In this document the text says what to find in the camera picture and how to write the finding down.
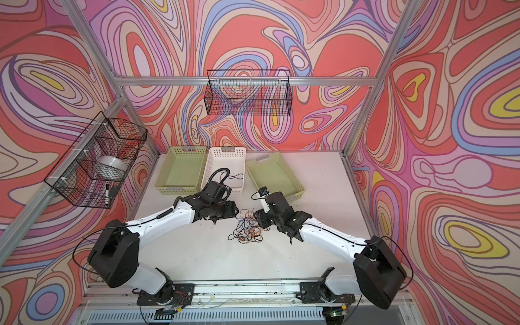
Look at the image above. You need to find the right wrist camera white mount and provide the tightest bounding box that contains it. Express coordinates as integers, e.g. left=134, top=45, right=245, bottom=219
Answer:
left=257, top=187, right=270, bottom=213

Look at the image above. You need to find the black corrugated hose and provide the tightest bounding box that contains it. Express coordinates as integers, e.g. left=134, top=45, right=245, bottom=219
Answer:
left=206, top=167, right=232, bottom=192

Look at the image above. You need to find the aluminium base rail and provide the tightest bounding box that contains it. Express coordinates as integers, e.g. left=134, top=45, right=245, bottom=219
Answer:
left=80, top=278, right=411, bottom=311

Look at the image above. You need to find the right green plastic basket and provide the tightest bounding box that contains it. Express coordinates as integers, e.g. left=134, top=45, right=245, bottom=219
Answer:
left=246, top=152, right=306, bottom=202

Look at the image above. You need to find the white plastic basket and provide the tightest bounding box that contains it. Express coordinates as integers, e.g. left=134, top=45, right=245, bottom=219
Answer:
left=200, top=146, right=246, bottom=196

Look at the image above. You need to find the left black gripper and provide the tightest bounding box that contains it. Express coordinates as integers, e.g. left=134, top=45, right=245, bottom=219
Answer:
left=210, top=200, right=242, bottom=221

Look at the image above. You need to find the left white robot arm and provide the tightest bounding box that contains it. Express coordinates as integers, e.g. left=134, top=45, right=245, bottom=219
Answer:
left=87, top=181, right=238, bottom=303

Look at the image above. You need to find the left green plastic basket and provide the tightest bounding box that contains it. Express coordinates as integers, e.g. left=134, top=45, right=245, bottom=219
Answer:
left=155, top=146, right=208, bottom=196

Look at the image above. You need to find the green plastic basket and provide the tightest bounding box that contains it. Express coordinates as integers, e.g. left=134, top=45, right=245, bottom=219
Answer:
left=155, top=146, right=208, bottom=196
left=246, top=152, right=306, bottom=202

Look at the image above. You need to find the black wire basket wall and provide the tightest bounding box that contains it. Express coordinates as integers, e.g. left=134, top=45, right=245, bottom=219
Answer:
left=204, top=69, right=293, bottom=117
left=44, top=112, right=148, bottom=209

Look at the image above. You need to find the black marker pen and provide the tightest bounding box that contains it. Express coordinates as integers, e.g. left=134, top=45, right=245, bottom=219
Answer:
left=104, top=183, right=111, bottom=207

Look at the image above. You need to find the orange cable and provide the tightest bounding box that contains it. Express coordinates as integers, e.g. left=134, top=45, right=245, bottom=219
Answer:
left=229, top=209, right=269, bottom=245

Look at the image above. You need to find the black wire basket left wall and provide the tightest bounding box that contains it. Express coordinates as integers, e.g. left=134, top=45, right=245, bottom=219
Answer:
left=44, top=112, right=148, bottom=209

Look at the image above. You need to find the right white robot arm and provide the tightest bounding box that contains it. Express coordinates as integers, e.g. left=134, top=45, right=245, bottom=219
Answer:
left=251, top=187, right=407, bottom=310

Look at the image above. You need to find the black wire basket back wall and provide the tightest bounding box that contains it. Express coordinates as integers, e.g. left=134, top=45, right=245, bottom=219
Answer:
left=204, top=69, right=293, bottom=117

